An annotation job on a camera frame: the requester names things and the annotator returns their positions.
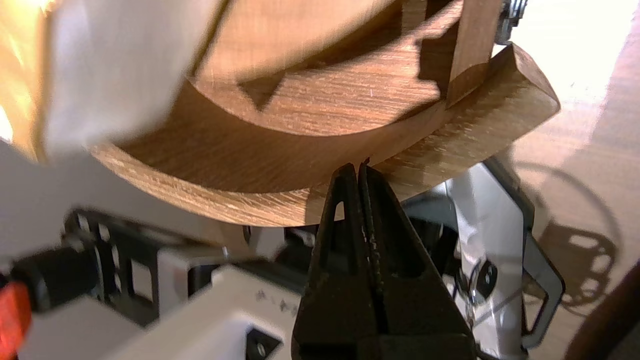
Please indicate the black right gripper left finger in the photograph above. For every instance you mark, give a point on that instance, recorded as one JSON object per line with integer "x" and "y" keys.
{"x": 335, "y": 300}

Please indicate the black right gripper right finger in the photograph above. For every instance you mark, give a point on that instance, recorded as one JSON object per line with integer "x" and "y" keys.
{"x": 415, "y": 310}

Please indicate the curved wooden table drawer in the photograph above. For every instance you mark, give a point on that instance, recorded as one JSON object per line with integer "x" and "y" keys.
{"x": 300, "y": 125}

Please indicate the white black robot base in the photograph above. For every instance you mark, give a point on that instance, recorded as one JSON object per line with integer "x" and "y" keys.
{"x": 175, "y": 320}

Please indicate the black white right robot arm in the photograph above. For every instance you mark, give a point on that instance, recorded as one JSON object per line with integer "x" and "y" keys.
{"x": 125, "y": 65}

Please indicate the red emergency stop button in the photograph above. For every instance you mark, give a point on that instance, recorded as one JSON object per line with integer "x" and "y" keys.
{"x": 12, "y": 320}

